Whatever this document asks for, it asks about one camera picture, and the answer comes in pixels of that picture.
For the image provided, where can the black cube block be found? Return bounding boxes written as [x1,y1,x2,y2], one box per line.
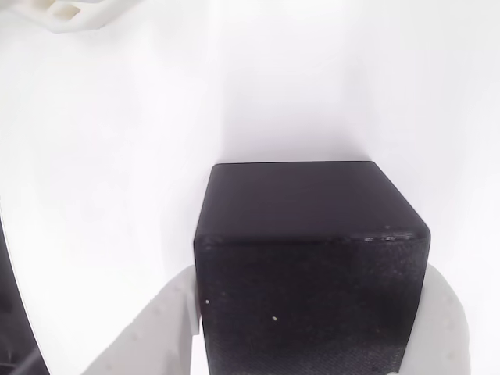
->
[193,160,432,375]

